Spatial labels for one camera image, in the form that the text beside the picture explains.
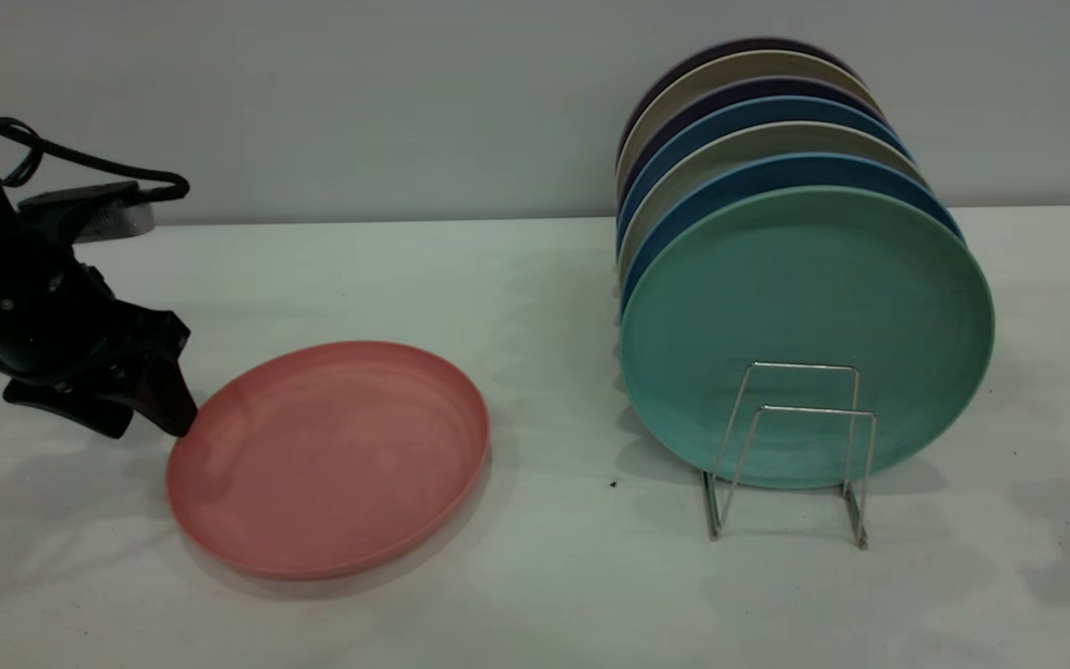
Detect dark purple plate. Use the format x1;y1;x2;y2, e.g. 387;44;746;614
617;76;884;201
619;37;861;150

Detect blue plate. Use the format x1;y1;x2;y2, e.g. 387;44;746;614
621;153;965;317
617;96;912;247

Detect silver wire plate rack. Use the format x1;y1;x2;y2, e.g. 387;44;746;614
702;362;878;550

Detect mint green plate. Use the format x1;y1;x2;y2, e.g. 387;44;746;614
620;186;996;491

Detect beige plate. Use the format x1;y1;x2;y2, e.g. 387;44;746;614
619;121;931;280
616;51;875;177

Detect pink plate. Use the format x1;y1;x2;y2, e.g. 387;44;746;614
166;340;491;582

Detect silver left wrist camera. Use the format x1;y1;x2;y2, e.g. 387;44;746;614
20;183;157;244

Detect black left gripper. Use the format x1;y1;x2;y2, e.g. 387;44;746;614
0;265;199;439

